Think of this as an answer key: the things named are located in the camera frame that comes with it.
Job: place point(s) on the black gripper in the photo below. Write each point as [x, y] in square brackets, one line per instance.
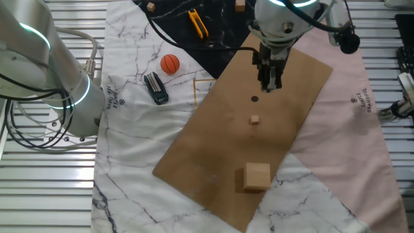
[263, 58]

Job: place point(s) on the small wooden cube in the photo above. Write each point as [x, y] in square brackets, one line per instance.
[150, 7]
[255, 120]

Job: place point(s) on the large wooden block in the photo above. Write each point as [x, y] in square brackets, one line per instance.
[257, 176]

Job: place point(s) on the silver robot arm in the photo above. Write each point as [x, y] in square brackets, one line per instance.
[74, 84]

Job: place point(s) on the medium wooden cube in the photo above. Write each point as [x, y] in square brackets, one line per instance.
[240, 5]

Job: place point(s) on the yellow black cutter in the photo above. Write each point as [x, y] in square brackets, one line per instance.
[198, 23]

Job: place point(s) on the brown fibreboard sheet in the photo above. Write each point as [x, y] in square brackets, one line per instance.
[220, 155]

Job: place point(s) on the orange mini basketball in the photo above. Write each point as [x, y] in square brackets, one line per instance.
[170, 64]

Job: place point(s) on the dark green hex key set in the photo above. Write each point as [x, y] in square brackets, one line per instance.
[156, 88]

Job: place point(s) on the marble pink black cloth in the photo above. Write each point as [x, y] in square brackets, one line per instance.
[136, 155]

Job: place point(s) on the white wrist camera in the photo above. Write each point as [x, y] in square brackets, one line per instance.
[336, 19]

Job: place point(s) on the grey camera on black clamp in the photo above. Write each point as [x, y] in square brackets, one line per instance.
[408, 87]

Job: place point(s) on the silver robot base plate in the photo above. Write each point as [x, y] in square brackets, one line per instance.
[59, 134]

